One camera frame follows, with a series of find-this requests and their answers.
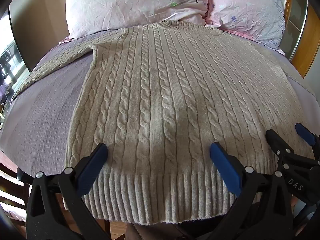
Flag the purple textured bed sheet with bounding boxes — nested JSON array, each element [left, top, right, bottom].
[[0, 29, 320, 178]]

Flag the white floral pillow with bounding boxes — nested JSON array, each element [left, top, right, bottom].
[[65, 0, 211, 40]]

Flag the window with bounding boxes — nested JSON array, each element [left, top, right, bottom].
[[0, 4, 33, 110]]

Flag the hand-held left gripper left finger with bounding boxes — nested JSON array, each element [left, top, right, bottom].
[[26, 142, 111, 240]]

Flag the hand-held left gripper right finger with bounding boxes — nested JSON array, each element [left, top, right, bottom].
[[209, 142, 294, 240]]

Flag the wooden bed frame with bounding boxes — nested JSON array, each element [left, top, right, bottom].
[[0, 152, 34, 222]]

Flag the beige cable-knit sweater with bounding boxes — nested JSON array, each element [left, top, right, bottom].
[[11, 21, 317, 227]]

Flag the pink floral pillow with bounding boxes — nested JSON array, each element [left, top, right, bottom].
[[205, 0, 286, 55]]

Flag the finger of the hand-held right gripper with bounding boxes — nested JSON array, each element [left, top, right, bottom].
[[294, 123, 320, 159], [265, 129, 320, 173]]

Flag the wooden headboard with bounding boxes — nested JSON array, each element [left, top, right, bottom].
[[282, 0, 320, 73]]

